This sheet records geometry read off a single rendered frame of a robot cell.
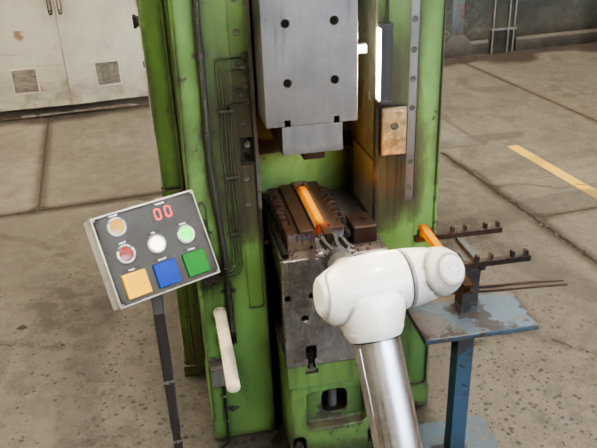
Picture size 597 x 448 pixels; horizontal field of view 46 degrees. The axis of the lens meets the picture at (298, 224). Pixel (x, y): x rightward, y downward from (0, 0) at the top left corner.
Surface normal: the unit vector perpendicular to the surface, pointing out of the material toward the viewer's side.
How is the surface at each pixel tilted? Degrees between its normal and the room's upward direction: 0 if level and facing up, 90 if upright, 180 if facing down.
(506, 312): 0
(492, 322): 0
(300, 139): 90
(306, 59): 90
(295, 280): 90
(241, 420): 90
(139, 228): 60
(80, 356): 0
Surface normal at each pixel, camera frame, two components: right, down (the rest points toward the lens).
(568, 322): -0.04, -0.90
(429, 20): 0.20, 0.43
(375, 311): 0.16, 0.01
